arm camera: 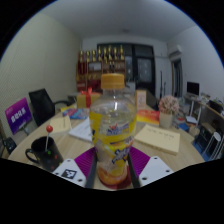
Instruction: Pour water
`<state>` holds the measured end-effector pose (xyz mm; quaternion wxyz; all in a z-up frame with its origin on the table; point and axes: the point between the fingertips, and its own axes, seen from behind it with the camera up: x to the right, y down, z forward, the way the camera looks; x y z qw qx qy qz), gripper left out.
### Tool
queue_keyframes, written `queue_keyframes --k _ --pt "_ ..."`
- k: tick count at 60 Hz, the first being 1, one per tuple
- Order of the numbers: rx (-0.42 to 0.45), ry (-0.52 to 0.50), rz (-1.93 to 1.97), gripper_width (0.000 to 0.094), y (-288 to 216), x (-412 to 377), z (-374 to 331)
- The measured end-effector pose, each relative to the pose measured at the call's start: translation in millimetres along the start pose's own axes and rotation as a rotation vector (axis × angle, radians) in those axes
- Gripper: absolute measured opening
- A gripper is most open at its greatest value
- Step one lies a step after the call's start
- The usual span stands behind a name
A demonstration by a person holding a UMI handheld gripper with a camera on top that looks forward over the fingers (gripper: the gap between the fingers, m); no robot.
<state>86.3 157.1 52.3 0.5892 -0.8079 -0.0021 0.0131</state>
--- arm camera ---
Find yellow gift box, red ribbon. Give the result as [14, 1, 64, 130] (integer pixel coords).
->
[76, 87, 102, 109]

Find black dotted mug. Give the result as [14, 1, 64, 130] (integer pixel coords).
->
[25, 135, 64, 173]

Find wooden shelf unit with trophies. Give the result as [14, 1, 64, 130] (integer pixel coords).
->
[75, 44, 127, 93]

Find black microphone stand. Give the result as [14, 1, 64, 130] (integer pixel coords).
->
[159, 69, 167, 99]

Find black office chair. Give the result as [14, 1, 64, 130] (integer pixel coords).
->
[28, 87, 73, 127]
[2, 136, 18, 155]

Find cream book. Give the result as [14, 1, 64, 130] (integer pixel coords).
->
[49, 114, 73, 135]

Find purple sign board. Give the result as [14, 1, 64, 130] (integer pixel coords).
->
[4, 97, 33, 135]

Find small upright tan card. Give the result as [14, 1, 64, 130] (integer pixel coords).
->
[134, 89, 148, 110]

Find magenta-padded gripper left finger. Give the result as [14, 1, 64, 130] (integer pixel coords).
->
[52, 147, 98, 190]

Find white booklet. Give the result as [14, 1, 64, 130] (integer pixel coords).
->
[68, 116, 94, 143]

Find white wall air conditioner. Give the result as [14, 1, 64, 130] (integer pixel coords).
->
[167, 44, 184, 61]

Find pink flowers in white pot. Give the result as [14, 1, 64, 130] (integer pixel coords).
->
[158, 94, 180, 130]

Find red-ball stirring stick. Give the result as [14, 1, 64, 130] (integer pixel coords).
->
[44, 124, 54, 153]

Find black computer monitor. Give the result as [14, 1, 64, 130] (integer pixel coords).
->
[186, 81, 200, 98]

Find black-framed glass door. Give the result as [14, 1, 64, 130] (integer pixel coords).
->
[97, 43, 156, 98]

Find long wooden side desk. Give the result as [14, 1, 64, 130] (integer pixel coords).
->
[183, 94, 224, 161]

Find tan paper book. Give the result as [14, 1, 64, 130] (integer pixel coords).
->
[133, 123, 181, 156]

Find orange book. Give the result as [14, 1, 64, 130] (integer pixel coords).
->
[135, 109, 161, 126]

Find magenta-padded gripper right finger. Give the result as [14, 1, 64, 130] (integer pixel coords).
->
[127, 145, 174, 188]

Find yellow-labelled orange drink bottle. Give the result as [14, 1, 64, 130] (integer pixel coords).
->
[89, 73, 138, 187]

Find blue pamphlet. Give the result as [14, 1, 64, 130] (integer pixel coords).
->
[62, 107, 90, 120]

